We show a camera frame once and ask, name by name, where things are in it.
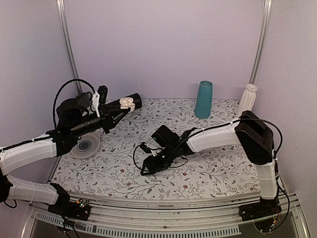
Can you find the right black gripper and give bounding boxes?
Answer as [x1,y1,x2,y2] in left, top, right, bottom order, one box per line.
[141,145,176,176]

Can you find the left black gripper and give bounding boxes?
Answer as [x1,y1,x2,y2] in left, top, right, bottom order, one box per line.
[70,104,128,138]

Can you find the cream earbud charging case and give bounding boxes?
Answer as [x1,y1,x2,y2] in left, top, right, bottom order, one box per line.
[119,97,136,112]

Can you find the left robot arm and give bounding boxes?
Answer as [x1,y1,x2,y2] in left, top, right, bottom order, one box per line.
[0,94,142,215]

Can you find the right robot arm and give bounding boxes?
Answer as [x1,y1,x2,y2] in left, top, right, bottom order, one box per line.
[141,111,278,216]

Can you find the grey mug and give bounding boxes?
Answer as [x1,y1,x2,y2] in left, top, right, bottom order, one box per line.
[75,92,92,108]

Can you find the white spiral plate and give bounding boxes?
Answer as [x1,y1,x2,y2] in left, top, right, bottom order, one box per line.
[67,131,101,160]

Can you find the teal plastic cup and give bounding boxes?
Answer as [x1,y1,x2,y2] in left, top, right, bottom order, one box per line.
[194,80,213,119]

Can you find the white pleated vase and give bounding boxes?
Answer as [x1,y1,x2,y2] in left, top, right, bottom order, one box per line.
[237,83,258,117]

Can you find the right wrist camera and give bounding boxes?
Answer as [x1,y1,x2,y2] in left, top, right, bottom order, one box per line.
[140,142,157,156]

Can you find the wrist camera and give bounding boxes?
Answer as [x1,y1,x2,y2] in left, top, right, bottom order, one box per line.
[140,142,157,156]
[91,85,108,118]

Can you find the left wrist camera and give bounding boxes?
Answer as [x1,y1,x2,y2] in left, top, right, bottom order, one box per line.
[91,85,108,118]

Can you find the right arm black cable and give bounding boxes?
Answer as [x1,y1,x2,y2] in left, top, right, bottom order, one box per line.
[133,145,189,172]

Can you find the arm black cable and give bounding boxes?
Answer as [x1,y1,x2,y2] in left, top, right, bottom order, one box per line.
[133,145,189,172]
[52,78,97,129]

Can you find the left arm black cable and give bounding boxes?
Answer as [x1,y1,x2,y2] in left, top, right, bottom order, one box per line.
[52,78,97,129]

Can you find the front aluminium rail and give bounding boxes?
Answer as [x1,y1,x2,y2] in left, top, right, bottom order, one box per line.
[22,192,310,238]

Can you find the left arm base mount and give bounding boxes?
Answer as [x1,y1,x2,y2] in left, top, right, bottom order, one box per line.
[48,183,91,221]

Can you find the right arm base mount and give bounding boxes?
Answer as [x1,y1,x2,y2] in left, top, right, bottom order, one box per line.
[238,197,282,221]

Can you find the left aluminium frame post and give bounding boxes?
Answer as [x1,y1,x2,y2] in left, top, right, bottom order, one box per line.
[55,0,83,93]

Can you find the aluminium frame post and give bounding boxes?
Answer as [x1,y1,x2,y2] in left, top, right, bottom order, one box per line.
[249,0,272,84]
[55,0,83,93]

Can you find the right aluminium frame post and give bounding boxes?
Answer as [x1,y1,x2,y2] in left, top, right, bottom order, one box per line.
[249,0,272,84]

